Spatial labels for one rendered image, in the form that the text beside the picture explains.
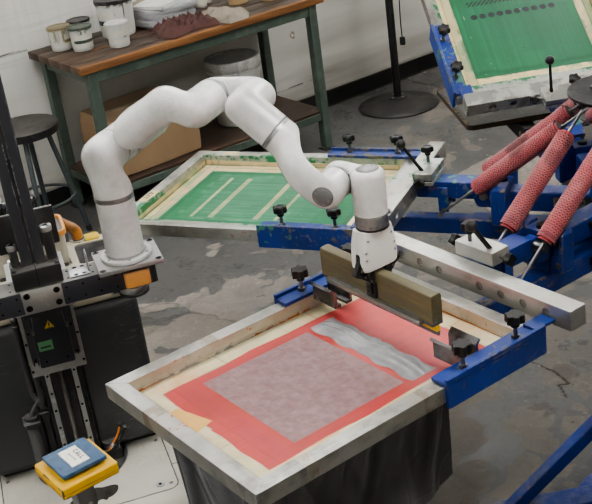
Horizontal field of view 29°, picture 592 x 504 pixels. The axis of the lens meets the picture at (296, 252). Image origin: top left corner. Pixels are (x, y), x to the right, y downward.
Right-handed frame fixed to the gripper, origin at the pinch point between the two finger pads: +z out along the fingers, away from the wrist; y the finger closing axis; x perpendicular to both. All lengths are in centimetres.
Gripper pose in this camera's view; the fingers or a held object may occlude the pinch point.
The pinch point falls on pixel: (378, 285)
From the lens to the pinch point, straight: 260.2
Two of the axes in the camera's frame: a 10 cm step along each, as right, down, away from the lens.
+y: -7.9, 3.5, -5.1
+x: 6.1, 2.8, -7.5
